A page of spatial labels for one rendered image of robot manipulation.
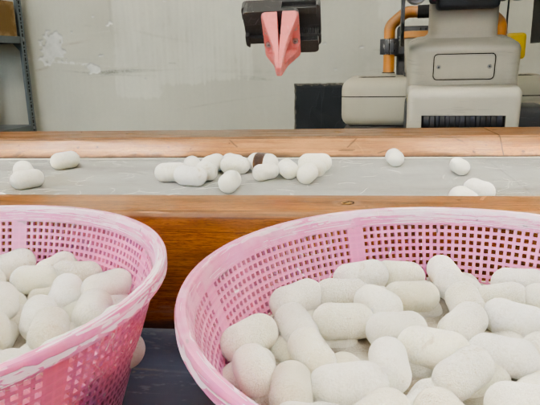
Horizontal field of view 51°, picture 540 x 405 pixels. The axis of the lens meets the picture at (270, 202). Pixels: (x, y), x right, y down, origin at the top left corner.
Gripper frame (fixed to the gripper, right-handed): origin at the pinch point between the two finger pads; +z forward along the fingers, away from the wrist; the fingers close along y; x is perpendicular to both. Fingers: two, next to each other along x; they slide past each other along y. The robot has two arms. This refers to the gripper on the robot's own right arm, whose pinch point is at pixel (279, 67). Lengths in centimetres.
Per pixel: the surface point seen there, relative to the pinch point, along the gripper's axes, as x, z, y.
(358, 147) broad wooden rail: 9.7, 4.9, 9.9
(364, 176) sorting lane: 2.3, 15.3, 10.0
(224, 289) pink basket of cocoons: -21.5, 40.7, 0.9
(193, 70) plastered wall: 134, -150, -59
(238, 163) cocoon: 1.5, 13.9, -4.1
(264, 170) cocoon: -0.8, 16.8, -0.6
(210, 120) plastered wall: 152, -134, -52
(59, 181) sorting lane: 0.3, 17.1, -23.9
